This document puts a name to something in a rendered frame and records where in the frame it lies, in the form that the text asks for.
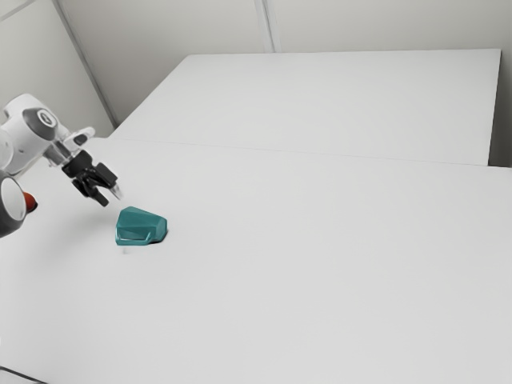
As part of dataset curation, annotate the teal faceted mug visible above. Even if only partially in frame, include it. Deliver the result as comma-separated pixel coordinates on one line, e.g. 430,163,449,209
114,206,169,247

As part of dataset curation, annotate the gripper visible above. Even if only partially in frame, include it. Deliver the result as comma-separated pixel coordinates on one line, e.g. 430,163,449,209
61,150,125,208

